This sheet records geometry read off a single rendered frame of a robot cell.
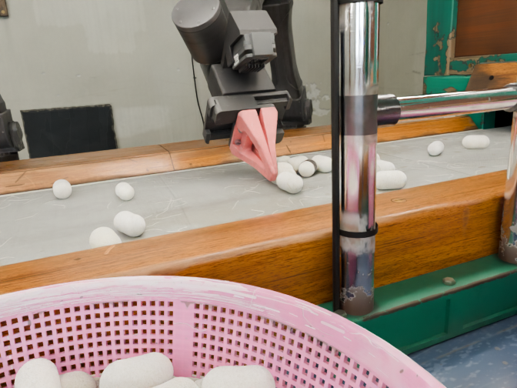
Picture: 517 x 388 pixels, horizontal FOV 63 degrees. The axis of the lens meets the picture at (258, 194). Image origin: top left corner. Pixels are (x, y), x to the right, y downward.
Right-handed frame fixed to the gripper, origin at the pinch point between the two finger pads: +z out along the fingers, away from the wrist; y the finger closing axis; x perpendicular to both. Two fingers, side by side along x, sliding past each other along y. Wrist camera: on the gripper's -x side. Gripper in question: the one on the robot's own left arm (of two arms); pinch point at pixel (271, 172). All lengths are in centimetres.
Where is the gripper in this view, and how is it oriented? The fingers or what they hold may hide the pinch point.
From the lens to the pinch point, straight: 47.2
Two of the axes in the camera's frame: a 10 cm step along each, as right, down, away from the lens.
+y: 9.2, -1.6, 3.6
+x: -2.1, 5.8, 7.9
